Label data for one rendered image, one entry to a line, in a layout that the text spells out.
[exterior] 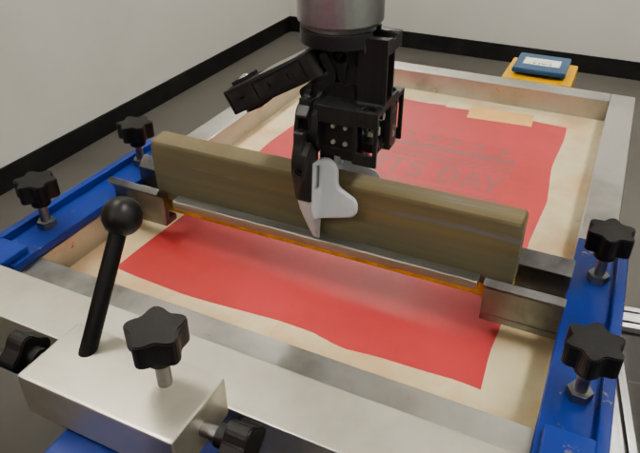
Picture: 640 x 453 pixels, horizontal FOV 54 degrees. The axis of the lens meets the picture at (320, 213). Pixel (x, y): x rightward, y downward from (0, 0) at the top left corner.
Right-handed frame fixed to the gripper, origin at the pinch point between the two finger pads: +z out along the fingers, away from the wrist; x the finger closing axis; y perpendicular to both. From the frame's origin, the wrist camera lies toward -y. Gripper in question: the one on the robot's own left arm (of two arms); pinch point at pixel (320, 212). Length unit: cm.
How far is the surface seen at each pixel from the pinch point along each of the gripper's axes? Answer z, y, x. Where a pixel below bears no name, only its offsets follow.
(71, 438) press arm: -1.1, -2.2, -33.0
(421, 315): 7.6, 12.5, -2.3
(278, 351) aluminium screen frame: 4.1, 3.6, -16.0
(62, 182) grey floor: 102, -184, 119
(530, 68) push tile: 6, 10, 73
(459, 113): 7.7, 2.8, 49.1
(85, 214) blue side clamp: 2.8, -25.9, -7.5
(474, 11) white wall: 74, -63, 367
